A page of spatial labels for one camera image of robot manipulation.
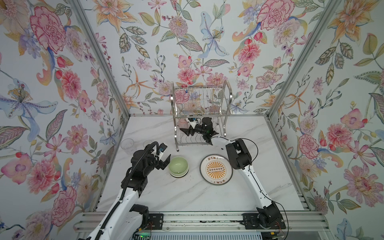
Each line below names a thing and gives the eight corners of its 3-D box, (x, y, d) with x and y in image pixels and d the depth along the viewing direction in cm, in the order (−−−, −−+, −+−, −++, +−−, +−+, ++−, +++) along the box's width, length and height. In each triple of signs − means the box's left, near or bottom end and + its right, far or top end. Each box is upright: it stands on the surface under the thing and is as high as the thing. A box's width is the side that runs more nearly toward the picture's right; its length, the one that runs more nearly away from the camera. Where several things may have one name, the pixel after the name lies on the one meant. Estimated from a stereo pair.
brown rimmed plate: (200, 185, 87) (200, 183, 85) (199, 156, 100) (199, 154, 97) (234, 185, 87) (235, 183, 85) (229, 156, 100) (230, 154, 97)
